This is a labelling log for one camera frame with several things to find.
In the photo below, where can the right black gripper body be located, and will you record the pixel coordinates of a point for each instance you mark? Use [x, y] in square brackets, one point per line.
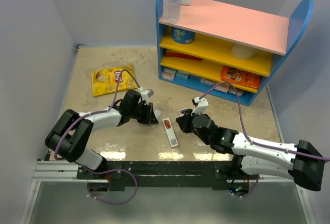
[200, 137]

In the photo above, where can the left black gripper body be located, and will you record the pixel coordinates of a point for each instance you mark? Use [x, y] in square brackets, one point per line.
[142, 113]

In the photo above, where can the white battery cover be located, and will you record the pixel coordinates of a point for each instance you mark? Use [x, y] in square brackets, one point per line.
[157, 113]

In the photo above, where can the wide white remote control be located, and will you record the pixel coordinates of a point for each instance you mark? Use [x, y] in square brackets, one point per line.
[184, 112]

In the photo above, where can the red battery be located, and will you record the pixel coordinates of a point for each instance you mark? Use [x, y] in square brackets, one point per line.
[167, 124]

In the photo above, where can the slim white remote control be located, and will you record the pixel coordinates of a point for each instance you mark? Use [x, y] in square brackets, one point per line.
[170, 135]

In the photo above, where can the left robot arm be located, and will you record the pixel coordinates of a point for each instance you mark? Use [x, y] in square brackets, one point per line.
[68, 138]

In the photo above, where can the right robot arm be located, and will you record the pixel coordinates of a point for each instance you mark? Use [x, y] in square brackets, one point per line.
[301, 162]

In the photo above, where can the tissue pack red label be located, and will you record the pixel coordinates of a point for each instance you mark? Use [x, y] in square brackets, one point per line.
[222, 87]

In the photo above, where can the tissue pack centre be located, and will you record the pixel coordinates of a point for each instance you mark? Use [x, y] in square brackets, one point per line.
[207, 82]

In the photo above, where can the tissue pack far right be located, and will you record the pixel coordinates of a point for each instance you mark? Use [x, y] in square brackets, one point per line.
[232, 90]

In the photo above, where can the tissue pack far left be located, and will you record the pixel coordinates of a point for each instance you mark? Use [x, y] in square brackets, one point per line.
[168, 73]

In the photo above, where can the yellow Lays chips bag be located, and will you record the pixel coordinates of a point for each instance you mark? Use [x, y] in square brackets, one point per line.
[105, 81]

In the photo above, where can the teal tissue pack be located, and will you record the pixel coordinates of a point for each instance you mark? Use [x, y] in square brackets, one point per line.
[182, 74]

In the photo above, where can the orange snack package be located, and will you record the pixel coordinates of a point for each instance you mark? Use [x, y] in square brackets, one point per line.
[240, 77]

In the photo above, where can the red flat box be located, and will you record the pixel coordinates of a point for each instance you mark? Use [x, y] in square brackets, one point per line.
[176, 54]

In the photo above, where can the blue wooden shelf unit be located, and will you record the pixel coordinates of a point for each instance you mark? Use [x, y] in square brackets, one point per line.
[217, 26]

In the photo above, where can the blue printed can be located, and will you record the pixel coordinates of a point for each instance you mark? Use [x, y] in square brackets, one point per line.
[182, 36]

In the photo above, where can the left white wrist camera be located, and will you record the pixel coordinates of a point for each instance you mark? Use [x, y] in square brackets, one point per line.
[145, 94]

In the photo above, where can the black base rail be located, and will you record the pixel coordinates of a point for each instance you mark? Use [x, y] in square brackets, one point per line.
[218, 175]

